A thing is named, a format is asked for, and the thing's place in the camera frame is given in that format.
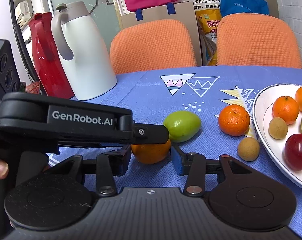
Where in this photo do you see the small green apple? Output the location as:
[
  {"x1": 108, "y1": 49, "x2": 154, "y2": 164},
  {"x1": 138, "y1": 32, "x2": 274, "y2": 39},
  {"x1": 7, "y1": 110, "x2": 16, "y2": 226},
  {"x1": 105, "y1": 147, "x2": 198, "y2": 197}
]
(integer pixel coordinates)
[{"x1": 163, "y1": 111, "x2": 201, "y2": 142}]

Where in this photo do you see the red thermos jug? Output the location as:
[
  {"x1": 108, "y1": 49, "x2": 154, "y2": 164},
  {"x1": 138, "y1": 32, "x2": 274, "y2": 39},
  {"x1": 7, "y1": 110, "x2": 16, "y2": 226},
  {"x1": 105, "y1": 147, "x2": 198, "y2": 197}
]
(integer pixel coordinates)
[{"x1": 28, "y1": 12, "x2": 74, "y2": 99}]

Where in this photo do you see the orange chair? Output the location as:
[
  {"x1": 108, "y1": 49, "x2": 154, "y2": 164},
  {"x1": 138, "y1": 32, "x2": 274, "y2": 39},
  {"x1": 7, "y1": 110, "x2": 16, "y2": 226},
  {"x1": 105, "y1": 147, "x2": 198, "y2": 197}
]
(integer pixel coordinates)
[
  {"x1": 217, "y1": 13, "x2": 302, "y2": 69},
  {"x1": 110, "y1": 19, "x2": 197, "y2": 75}
]

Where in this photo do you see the mandarin with stem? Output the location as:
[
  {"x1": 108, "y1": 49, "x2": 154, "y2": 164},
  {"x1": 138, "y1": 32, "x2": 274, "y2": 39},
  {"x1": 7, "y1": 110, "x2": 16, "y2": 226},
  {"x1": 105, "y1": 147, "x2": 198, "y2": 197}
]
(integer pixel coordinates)
[{"x1": 272, "y1": 96, "x2": 299, "y2": 125}]

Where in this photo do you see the right orange chair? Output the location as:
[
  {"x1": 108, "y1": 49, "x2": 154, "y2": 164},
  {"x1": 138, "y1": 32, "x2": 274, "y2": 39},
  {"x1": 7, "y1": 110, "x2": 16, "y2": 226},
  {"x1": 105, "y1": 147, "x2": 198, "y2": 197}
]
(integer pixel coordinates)
[{"x1": 217, "y1": 13, "x2": 302, "y2": 69}]

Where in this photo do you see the brown longan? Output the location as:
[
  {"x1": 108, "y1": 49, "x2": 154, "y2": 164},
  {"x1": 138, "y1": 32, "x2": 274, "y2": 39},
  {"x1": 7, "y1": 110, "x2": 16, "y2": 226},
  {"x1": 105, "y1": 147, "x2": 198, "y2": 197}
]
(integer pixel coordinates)
[
  {"x1": 268, "y1": 117, "x2": 288, "y2": 140},
  {"x1": 237, "y1": 137, "x2": 260, "y2": 161}
]

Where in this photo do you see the left orange chair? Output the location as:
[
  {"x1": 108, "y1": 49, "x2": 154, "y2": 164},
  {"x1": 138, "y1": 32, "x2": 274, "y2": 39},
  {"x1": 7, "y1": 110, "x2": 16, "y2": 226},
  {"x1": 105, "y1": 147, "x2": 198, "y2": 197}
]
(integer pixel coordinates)
[{"x1": 110, "y1": 19, "x2": 197, "y2": 75}]

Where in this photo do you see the mandarin back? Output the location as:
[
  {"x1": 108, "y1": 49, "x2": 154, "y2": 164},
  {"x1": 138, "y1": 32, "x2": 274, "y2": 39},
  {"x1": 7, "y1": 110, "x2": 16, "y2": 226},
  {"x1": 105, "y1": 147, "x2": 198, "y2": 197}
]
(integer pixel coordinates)
[{"x1": 218, "y1": 104, "x2": 250, "y2": 137}]

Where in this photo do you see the yellow snack bag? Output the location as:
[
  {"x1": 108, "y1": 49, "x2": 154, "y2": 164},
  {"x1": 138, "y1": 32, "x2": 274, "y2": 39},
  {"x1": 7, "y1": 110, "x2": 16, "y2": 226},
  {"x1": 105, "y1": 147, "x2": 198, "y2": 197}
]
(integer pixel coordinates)
[{"x1": 195, "y1": 9, "x2": 222, "y2": 66}]

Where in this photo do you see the pink glass bowl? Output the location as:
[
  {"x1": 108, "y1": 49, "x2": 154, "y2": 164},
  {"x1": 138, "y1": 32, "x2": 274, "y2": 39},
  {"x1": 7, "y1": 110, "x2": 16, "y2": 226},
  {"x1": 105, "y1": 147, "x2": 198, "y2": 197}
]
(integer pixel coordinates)
[{"x1": 20, "y1": 81, "x2": 41, "y2": 94}]

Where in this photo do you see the blue patterned tablecloth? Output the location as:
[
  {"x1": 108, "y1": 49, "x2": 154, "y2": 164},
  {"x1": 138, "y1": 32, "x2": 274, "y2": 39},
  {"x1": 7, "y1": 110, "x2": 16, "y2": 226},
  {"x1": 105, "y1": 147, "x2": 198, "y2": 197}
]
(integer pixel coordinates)
[{"x1": 49, "y1": 66, "x2": 302, "y2": 237}]

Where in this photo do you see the white plate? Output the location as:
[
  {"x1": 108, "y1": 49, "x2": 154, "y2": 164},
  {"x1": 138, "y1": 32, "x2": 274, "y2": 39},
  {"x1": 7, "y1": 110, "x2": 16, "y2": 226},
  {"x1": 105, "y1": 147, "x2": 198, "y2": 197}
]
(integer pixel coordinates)
[{"x1": 252, "y1": 83, "x2": 302, "y2": 188}]

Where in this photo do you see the white thermos jug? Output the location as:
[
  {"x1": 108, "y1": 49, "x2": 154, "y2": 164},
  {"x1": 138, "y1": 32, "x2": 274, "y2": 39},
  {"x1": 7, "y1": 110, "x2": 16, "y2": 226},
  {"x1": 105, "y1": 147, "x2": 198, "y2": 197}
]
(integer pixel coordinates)
[{"x1": 51, "y1": 1, "x2": 117, "y2": 101}]

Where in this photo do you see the large orange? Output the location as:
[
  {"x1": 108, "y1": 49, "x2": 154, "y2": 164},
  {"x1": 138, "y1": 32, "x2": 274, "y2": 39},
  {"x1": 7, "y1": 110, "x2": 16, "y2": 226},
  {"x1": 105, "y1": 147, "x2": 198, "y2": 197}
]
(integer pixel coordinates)
[{"x1": 131, "y1": 139, "x2": 171, "y2": 165}]

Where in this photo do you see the red plum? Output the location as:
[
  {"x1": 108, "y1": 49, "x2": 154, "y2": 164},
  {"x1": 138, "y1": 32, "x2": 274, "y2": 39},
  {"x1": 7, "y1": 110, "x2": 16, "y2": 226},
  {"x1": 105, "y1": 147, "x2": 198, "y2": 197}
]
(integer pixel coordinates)
[{"x1": 285, "y1": 133, "x2": 302, "y2": 171}]

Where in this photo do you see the brown paper bag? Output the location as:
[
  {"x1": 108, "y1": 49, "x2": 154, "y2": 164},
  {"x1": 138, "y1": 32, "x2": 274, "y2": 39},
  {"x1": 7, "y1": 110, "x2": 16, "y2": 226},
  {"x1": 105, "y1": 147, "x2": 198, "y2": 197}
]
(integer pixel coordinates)
[{"x1": 121, "y1": 2, "x2": 203, "y2": 66}]

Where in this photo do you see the blue shopping bag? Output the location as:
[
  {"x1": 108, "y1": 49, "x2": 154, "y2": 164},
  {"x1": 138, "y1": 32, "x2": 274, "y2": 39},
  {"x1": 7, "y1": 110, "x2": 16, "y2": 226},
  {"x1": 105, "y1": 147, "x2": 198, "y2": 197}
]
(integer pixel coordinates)
[{"x1": 220, "y1": 0, "x2": 269, "y2": 17}]

